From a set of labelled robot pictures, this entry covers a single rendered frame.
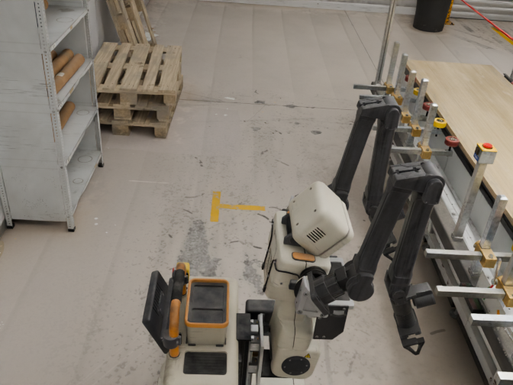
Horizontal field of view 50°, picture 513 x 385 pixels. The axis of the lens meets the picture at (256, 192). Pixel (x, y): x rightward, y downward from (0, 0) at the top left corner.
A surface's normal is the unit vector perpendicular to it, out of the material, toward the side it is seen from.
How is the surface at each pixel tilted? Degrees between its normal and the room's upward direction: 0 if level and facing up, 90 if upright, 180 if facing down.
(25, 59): 90
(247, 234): 0
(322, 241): 90
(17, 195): 90
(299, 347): 90
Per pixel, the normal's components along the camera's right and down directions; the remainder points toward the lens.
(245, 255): 0.07, -0.84
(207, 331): 0.03, 0.58
